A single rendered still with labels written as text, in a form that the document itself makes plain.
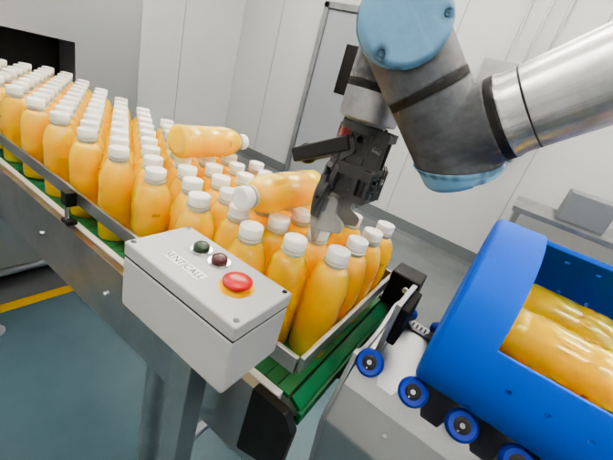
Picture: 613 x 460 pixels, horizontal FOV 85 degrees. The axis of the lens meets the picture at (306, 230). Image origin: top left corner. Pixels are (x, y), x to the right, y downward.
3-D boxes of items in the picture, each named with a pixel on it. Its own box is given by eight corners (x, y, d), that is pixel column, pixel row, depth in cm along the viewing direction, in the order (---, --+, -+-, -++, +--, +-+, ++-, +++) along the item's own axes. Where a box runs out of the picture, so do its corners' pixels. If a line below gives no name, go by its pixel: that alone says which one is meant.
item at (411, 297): (382, 366, 59) (410, 311, 54) (370, 358, 60) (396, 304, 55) (400, 339, 67) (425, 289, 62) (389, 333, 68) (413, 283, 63)
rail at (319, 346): (299, 374, 50) (304, 360, 49) (295, 371, 50) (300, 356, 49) (389, 284, 82) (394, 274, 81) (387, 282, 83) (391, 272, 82)
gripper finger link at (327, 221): (327, 256, 54) (350, 203, 52) (299, 240, 57) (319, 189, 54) (336, 254, 57) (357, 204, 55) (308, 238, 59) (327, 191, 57)
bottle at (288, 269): (258, 315, 66) (280, 233, 59) (291, 329, 65) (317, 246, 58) (244, 338, 60) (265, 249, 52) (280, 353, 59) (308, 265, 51)
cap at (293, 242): (285, 240, 57) (288, 231, 56) (306, 248, 57) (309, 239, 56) (278, 249, 53) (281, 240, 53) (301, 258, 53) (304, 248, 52)
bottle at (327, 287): (282, 347, 60) (310, 260, 53) (296, 325, 67) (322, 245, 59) (318, 364, 59) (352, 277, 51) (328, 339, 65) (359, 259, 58)
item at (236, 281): (236, 299, 38) (238, 291, 37) (214, 284, 39) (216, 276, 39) (257, 288, 41) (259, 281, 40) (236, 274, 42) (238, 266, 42)
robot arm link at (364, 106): (337, 79, 48) (364, 88, 56) (327, 114, 50) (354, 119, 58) (393, 96, 44) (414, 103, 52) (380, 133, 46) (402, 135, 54)
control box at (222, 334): (220, 395, 38) (236, 326, 34) (120, 303, 46) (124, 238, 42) (275, 351, 46) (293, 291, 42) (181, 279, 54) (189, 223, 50)
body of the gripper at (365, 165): (358, 211, 51) (387, 132, 46) (313, 189, 55) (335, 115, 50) (377, 203, 57) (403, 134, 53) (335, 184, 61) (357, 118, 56)
